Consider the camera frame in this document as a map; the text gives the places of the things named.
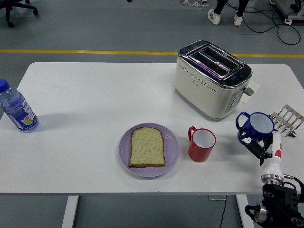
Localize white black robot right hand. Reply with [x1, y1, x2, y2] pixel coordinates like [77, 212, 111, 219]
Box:
[237, 125, 284, 178]

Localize silver metal toast rack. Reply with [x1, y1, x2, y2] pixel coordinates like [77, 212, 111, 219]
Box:
[268, 104, 304, 137]

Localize white floor cable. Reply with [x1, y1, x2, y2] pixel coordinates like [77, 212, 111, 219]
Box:
[180, 0, 208, 10]

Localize slice of toast bread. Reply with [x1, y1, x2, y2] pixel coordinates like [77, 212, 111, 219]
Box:
[128, 127, 167, 168]

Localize blue cup white inside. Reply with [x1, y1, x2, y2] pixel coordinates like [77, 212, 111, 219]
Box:
[235, 111, 276, 141]

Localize red cup white inside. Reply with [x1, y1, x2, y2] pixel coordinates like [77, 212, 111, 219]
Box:
[188, 125, 217, 163]

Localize thin black hanging cable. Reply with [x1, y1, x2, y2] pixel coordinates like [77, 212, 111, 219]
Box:
[218, 195, 228, 228]

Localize white table leg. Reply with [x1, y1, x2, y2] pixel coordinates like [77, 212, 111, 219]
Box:
[61, 196, 79, 228]
[236, 194, 255, 228]

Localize clear bottle blue cap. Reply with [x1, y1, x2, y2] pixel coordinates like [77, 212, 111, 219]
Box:
[0, 79, 39, 133]

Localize person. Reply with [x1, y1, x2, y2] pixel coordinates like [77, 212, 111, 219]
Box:
[207, 0, 250, 27]

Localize purple round plate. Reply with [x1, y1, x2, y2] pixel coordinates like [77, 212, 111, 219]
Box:
[118, 122, 180, 178]

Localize white paper card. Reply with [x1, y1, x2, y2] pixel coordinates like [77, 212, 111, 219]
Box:
[239, 80, 260, 104]

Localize black floor cable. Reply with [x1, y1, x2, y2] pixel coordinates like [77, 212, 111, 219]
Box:
[243, 6, 301, 45]

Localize cream chrome two-slot toaster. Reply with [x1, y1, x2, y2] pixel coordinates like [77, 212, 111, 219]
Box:
[173, 40, 254, 121]

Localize metal equipment frame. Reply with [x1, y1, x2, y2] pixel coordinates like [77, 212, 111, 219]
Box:
[269, 0, 304, 25]

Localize black office chair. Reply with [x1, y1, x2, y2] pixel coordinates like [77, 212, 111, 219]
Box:
[0, 0, 38, 28]

